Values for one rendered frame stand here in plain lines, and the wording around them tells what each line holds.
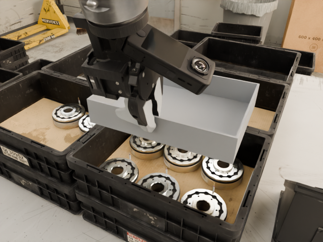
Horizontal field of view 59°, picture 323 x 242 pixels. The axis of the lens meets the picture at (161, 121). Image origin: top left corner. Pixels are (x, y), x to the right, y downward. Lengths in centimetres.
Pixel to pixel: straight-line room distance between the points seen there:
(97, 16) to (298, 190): 50
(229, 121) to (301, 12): 298
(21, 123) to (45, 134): 11
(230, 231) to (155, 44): 34
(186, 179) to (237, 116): 24
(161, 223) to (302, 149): 66
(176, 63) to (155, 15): 375
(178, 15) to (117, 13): 363
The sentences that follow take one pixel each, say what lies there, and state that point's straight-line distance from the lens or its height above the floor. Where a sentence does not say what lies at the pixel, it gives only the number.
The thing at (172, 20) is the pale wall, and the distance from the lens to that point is 399.
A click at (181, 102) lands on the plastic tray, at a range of 59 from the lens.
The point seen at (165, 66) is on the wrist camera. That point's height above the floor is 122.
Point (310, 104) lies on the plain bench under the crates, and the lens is 140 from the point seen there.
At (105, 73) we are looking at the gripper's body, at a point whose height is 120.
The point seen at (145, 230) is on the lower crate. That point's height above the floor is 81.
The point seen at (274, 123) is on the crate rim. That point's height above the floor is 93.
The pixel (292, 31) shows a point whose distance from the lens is 349.
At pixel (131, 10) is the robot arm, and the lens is 31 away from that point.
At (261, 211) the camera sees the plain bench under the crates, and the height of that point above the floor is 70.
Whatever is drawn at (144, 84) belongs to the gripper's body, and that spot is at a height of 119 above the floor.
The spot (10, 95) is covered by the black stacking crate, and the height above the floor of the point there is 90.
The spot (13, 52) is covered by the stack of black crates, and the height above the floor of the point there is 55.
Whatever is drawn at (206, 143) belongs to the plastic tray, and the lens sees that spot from 45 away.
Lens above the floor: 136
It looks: 36 degrees down
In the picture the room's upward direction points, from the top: straight up
